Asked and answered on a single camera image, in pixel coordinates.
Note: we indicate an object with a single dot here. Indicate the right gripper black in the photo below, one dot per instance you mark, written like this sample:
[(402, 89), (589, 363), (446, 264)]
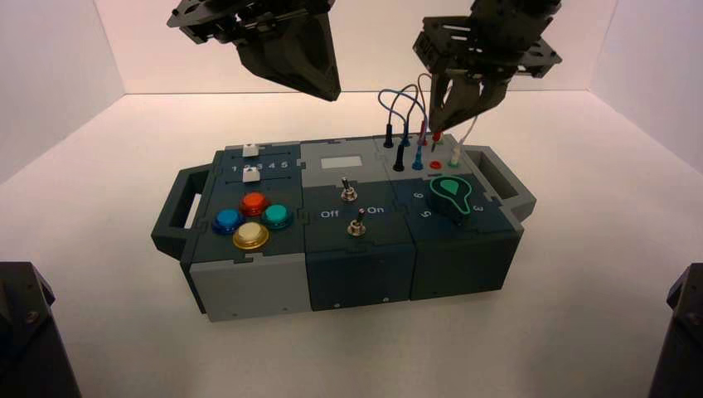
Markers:
[(483, 46)]

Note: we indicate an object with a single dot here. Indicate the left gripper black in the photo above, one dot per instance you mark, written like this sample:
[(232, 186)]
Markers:
[(241, 19)]

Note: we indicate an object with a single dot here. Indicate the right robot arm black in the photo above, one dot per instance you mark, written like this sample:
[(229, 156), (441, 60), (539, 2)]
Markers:
[(681, 340)]

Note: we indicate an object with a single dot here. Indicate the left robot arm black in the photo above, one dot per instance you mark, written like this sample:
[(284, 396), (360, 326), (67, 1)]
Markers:
[(27, 340)]

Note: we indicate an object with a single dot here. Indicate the red banana socket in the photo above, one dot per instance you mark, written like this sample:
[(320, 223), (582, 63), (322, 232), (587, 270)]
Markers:
[(436, 164)]

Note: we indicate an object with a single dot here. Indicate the dark rotary knob green outline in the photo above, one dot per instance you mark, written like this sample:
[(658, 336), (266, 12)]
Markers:
[(449, 196)]

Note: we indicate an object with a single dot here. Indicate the white slider knob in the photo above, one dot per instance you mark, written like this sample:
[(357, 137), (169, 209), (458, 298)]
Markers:
[(250, 149), (251, 174)]

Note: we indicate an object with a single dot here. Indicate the grey rectangular display window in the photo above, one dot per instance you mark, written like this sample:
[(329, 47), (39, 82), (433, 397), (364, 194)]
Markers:
[(341, 162)]

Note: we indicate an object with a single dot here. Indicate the red round push button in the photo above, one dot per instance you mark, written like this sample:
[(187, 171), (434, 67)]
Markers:
[(254, 204)]

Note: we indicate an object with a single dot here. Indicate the green round push button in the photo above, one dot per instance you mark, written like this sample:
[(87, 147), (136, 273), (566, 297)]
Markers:
[(276, 216)]

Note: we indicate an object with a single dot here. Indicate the blue round push button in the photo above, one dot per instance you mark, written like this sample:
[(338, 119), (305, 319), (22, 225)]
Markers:
[(228, 221)]

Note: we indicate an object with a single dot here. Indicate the yellow round push button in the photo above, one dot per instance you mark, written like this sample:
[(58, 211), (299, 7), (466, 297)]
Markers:
[(251, 236)]

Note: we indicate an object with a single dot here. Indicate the grey and dark control box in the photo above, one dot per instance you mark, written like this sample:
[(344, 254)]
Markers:
[(247, 285)]

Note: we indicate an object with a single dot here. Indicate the metal toggle switch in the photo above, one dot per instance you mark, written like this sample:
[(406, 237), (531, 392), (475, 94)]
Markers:
[(346, 191), (357, 225)]

